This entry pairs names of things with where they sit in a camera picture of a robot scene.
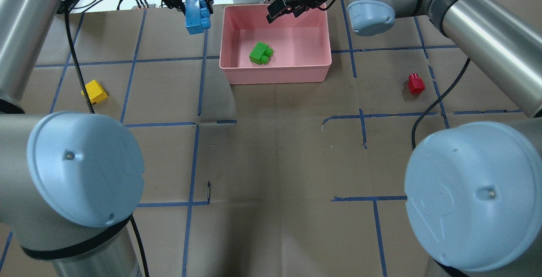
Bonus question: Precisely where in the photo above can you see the blue toy block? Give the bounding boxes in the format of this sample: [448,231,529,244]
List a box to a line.
[185,0,212,35]

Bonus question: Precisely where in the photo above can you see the green toy block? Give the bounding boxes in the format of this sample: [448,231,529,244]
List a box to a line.
[249,42,274,65]

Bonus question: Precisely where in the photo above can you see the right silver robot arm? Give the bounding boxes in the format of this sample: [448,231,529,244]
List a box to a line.
[267,0,541,277]

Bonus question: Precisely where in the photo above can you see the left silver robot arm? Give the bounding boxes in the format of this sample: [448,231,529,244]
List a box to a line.
[1,0,151,277]

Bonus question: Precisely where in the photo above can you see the pink plastic box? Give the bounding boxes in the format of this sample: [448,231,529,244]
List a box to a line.
[219,4,332,85]

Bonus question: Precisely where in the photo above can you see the yellow toy block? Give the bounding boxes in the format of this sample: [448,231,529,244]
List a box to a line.
[85,80,108,105]

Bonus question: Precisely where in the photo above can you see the red toy block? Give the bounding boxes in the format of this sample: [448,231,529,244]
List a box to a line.
[408,73,425,95]

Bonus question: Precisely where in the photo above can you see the brown paper table mat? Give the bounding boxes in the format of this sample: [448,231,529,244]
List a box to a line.
[0,0,542,277]

